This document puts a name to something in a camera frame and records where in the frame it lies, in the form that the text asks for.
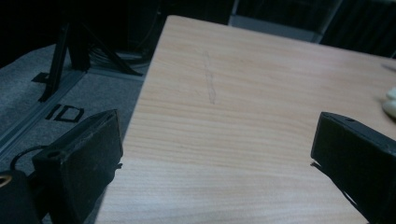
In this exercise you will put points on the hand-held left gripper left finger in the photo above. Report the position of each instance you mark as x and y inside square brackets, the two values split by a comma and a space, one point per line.
[84, 161]

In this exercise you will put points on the pale round thing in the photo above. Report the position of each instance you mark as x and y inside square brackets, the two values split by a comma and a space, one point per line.
[390, 109]
[392, 93]

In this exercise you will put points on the black metal stand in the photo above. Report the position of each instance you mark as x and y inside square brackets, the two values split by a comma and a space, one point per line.
[56, 67]

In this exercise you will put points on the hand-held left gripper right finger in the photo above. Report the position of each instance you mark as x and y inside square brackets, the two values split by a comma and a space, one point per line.
[358, 155]

